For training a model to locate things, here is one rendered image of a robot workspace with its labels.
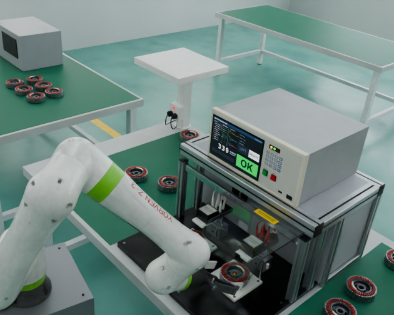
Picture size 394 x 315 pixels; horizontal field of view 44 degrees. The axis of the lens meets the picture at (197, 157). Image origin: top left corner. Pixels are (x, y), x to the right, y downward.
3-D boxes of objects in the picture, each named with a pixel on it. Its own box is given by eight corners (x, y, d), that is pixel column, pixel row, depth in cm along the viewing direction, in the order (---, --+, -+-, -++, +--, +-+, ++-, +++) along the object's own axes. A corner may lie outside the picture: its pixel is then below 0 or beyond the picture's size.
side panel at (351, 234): (322, 288, 183) (341, 220, 167) (316, 283, 185) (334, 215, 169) (361, 257, 200) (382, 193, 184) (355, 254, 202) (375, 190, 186)
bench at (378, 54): (361, 143, 457) (382, 67, 420) (209, 74, 587) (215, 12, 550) (406, 120, 512) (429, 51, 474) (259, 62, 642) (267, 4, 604)
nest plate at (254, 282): (234, 302, 171) (234, 300, 170) (205, 278, 180) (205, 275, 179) (262, 284, 180) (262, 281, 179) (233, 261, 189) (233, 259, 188)
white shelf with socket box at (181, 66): (173, 159, 258) (178, 79, 235) (132, 132, 280) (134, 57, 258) (220, 142, 279) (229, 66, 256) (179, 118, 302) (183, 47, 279)
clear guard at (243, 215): (247, 280, 148) (251, 265, 145) (196, 239, 163) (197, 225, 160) (312, 239, 167) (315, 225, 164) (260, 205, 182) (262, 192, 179)
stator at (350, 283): (368, 281, 188) (370, 274, 186) (379, 303, 178) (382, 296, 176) (340, 281, 187) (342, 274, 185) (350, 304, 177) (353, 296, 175)
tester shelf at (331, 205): (313, 238, 157) (316, 227, 155) (179, 152, 199) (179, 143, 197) (382, 193, 184) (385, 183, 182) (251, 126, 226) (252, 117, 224)
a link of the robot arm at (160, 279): (132, 269, 148) (145, 302, 142) (159, 247, 143) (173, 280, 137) (162, 269, 159) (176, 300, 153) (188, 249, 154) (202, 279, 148)
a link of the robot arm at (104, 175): (35, 170, 127) (61, 143, 121) (55, 147, 138) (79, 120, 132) (90, 213, 131) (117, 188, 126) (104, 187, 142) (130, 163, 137)
